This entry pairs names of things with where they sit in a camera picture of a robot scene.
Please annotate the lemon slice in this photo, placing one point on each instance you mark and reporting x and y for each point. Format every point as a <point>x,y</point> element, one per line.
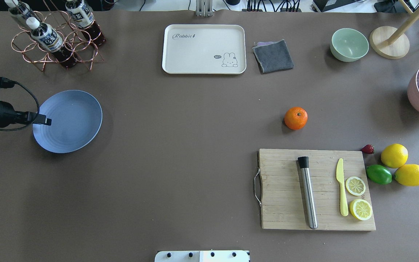
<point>355,186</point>
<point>360,209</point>

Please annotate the yellow plastic knife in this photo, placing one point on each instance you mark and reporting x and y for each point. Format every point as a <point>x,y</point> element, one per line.
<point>342,190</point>

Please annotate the tea bottle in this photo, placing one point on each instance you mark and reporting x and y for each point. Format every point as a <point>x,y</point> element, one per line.
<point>20,12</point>
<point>83,18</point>
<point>51,41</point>

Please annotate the copper wire bottle rack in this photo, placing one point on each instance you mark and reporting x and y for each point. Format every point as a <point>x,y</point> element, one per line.
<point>65,37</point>

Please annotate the green lime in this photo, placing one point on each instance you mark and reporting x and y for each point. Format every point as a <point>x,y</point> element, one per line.
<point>379,174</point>

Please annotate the orange fruit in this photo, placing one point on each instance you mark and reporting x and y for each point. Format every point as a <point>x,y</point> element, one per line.
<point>295,118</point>

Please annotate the yellow lemon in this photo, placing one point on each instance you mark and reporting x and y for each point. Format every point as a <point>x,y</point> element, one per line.
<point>408,175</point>
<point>394,155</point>

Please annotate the cream rabbit tray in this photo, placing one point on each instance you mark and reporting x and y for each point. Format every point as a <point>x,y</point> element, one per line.
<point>204,49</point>

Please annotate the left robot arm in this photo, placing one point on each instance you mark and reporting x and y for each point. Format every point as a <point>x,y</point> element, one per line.
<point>9,116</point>

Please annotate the grey folded cloth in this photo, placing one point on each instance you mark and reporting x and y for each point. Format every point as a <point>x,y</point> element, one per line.
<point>273,56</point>

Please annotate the mint green bowl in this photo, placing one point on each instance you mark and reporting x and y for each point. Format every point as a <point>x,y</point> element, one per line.
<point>348,45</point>

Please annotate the aluminium frame post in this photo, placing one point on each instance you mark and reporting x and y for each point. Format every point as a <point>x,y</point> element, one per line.
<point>204,8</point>

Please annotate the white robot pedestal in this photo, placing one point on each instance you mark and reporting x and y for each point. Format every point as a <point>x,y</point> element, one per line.
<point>203,256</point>

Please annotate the wooden cup stand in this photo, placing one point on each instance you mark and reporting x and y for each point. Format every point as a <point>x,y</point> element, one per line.
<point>390,42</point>

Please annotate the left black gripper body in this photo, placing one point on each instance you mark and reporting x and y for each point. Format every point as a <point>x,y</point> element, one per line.
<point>3,112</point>

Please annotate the red strawberry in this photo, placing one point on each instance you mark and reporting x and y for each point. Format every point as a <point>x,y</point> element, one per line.
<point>368,149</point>

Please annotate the steel muddler black tip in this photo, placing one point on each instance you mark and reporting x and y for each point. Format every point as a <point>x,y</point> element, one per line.
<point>303,162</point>

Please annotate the blue plate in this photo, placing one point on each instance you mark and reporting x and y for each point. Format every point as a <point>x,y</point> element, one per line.
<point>76,119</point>

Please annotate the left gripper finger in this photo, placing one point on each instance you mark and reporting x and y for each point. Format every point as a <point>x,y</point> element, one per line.
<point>42,119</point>

